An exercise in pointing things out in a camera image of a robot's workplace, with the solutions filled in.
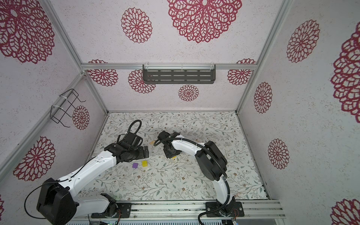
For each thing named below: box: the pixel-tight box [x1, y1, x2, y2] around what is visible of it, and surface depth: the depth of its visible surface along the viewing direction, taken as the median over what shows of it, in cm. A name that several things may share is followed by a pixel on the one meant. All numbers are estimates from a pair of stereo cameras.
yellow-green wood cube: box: [142, 160, 148, 168], surface depth 92 cm
